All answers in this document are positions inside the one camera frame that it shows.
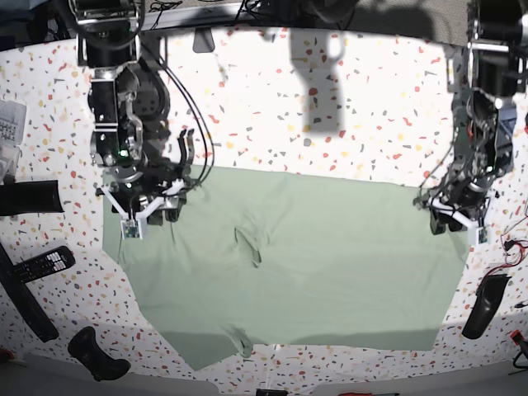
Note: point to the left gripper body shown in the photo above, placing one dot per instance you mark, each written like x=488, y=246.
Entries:
x=458, y=205

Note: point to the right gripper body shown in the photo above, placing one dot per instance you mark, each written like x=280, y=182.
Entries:
x=143, y=195

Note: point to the light green T-shirt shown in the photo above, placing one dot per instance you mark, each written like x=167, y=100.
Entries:
x=274, y=258

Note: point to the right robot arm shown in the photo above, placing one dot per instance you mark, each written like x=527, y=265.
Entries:
x=129, y=104

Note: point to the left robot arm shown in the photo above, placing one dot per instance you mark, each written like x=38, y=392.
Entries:
x=496, y=60

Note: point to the black TV remote control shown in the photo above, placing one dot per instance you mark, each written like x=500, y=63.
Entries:
x=45, y=264

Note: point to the clear plastic parts box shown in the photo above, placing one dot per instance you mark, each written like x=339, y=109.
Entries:
x=13, y=121

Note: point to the long black bar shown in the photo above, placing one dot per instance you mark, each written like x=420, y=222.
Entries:
x=25, y=303

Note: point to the black game controller grip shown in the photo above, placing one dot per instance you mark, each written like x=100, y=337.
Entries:
x=84, y=348

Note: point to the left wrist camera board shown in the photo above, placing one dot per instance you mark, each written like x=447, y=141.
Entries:
x=477, y=236

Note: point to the black curved handle right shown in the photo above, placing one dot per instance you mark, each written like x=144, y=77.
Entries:
x=489, y=297

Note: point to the black curved handle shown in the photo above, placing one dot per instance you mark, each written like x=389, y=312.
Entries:
x=489, y=297
x=30, y=197

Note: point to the black curved handle left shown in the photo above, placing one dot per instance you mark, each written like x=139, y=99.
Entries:
x=30, y=197

